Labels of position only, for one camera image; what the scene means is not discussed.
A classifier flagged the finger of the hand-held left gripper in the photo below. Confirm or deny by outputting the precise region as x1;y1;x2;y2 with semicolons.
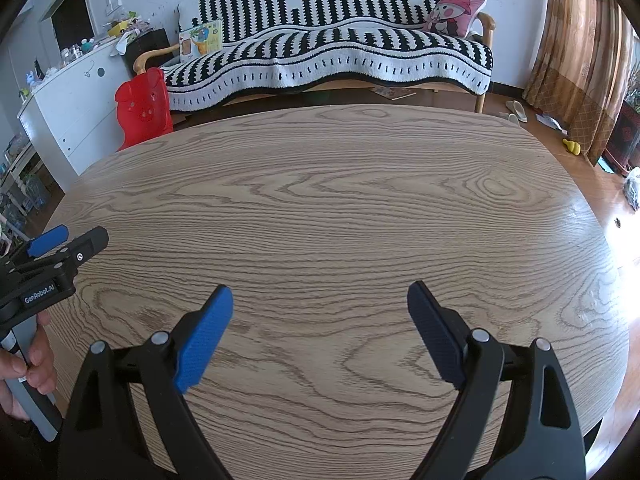
30;226;109;277
7;225;70;267

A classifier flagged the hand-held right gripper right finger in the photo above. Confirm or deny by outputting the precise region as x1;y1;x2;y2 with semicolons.
406;281;587;480

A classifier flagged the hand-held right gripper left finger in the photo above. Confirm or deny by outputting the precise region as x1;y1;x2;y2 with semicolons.
57;284;234;480

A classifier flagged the person's left hand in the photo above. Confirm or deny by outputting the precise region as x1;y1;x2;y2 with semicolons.
0;309;58;421

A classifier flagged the white cabinet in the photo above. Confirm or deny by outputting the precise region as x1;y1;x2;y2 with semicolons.
17;37;136;192

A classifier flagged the red plastic stool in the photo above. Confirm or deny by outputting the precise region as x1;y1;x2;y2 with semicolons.
114;67;174;153

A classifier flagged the cluster of small bottles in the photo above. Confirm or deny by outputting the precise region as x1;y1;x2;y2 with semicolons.
59;37;98;68

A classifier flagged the yellow box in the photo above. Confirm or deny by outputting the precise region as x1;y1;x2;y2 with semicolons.
107;17;138;38

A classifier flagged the dark framed window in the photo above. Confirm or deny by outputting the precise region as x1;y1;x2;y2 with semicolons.
39;0;96;53

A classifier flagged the colourful picture book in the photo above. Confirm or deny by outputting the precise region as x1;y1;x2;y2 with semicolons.
178;19;223;65

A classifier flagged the wooden sofa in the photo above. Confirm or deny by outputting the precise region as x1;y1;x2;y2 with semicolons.
132;0;497;115

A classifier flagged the flat cardboard piece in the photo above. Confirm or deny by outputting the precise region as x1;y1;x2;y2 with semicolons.
370;86;418;101

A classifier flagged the grey plastic bag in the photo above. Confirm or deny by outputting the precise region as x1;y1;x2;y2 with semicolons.
622;167;640;211

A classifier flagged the dark red planter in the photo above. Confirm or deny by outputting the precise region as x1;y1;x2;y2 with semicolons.
602;100;640;176

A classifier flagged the brown patterned curtain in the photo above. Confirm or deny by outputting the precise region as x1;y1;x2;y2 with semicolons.
522;0;640;167

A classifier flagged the black and white blanket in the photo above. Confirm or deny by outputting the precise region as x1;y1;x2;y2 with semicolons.
162;0;493;113

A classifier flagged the green potted plant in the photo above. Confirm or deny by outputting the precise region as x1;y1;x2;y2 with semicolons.
625;67;640;111

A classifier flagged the pink cartoon pillow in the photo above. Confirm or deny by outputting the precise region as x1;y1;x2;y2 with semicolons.
424;0;488;38

